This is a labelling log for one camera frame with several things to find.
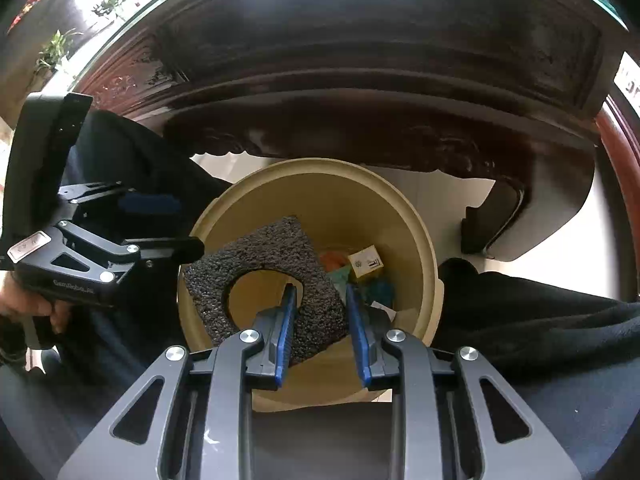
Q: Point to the white paper scrap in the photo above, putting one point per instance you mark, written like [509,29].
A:
[384,311]

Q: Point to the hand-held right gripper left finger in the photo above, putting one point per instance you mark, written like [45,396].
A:
[287,325]

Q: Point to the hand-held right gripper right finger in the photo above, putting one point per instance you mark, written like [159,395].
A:
[356,335]

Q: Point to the person's left leg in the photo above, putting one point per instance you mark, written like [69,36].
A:
[125,160]

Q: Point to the bamboo plant in glass vase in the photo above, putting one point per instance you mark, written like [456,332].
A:
[57,52]
[111,5]

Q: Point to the teal wrapper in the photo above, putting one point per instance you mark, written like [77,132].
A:
[381,292]

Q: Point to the person's left hand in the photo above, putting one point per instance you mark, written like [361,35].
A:
[57,317]

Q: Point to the black foam square with hole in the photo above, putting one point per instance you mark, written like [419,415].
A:
[280,250]

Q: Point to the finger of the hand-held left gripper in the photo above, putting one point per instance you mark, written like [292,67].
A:
[170,250]
[150,204]

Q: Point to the person's leg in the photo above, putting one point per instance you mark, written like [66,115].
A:
[525,320]
[125,160]

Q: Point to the yellow cardboard box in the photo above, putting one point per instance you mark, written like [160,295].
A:
[365,262]

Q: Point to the person's right leg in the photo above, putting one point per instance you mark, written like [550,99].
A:
[525,320]

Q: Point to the beige plastic bin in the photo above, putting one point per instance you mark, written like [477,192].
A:
[300,195]

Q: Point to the dark wooden glass-topped table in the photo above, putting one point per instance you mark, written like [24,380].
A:
[350,60]

